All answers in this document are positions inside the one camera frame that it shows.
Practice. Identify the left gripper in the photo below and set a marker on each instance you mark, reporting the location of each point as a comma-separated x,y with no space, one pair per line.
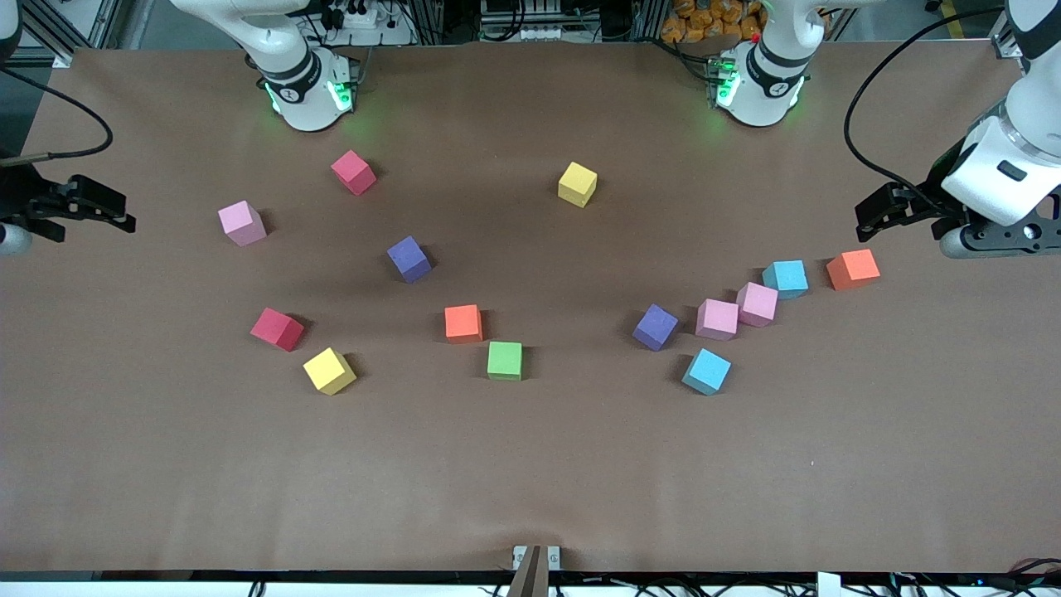
934,201

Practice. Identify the pink foam cube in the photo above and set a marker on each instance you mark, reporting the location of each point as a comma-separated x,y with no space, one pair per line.
717,319
757,303
242,224

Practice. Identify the purple foam cube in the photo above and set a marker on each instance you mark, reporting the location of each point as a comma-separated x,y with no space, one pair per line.
655,327
409,259

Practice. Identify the yellow foam cube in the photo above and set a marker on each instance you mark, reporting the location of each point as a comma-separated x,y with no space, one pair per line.
329,371
577,184

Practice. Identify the orange foam cube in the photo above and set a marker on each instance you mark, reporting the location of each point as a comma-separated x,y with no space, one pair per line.
853,269
462,323

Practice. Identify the green foam cube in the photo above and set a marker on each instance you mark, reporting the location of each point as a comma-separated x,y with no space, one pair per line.
505,361

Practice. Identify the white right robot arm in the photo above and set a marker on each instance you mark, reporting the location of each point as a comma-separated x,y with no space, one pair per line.
302,91

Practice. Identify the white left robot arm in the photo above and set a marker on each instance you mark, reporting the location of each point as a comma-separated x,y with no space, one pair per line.
758,83

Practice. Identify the blue foam cube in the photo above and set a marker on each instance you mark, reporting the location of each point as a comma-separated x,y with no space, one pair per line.
785,279
706,371

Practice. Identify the red foam cube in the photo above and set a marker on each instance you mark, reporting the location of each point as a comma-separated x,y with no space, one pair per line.
353,172
278,329

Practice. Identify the bag of orange items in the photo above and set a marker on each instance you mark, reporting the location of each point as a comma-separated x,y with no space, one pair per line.
704,21

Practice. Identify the white power strip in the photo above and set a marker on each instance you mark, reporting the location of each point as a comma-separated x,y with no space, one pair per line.
522,33
381,35

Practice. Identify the brown paper table cover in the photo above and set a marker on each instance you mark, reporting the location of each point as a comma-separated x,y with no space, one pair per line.
530,464

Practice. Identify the black right camera mount bracket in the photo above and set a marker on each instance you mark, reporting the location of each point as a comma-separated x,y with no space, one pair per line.
21,199

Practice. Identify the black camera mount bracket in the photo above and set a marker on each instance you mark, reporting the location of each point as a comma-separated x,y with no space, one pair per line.
1015,236
21,199

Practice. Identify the black left camera mount bracket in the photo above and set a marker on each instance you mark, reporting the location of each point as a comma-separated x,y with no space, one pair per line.
1015,236

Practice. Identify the aluminium frame profile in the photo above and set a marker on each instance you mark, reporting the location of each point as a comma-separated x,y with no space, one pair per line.
1005,41
60,59

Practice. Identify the metal table clamp bracket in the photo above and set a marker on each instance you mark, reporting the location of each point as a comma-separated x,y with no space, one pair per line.
537,568

